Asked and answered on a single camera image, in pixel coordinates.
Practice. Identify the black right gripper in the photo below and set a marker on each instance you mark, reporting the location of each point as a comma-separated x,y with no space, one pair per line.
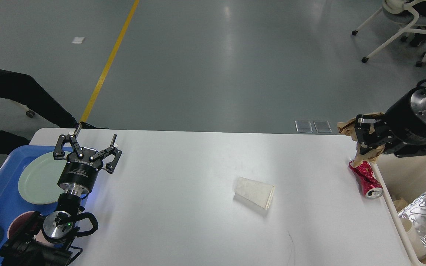
401,130

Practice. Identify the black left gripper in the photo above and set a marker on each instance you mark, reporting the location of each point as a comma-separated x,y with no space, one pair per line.
80,173

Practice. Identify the brown paper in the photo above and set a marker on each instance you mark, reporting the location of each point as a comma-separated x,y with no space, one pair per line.
348,129

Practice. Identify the green plate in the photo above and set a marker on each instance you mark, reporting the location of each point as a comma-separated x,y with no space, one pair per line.
38,183

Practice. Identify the pink mug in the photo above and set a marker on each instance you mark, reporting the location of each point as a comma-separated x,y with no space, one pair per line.
19,221

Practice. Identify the white paper cup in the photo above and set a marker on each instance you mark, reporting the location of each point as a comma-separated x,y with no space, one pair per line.
257,192
412,236

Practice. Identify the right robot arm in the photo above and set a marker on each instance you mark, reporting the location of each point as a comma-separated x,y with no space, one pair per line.
400,131

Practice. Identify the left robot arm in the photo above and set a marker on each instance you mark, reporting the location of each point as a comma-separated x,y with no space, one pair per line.
47,240

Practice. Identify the right floor plate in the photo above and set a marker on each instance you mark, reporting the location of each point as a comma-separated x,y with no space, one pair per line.
322,126

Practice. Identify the floor plate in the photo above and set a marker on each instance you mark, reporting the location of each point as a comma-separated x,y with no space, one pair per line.
322,126
303,126

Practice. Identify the crushed red can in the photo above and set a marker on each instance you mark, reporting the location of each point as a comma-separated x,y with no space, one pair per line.
370,187

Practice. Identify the beige plastic bin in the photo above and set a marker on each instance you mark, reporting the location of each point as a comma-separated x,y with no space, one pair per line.
401,178

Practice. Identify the left floor plate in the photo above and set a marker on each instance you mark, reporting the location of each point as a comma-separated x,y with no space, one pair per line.
303,126

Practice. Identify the grey office chair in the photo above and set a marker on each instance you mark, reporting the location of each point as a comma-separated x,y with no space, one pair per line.
28,112

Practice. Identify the blue plastic tray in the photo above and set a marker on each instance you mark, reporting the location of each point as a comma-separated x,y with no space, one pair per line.
11,203

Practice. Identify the seated person in black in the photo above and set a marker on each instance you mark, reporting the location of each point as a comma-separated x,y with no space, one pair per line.
23,89

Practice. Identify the lying white paper cup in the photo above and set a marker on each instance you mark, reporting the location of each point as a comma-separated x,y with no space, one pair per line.
257,192

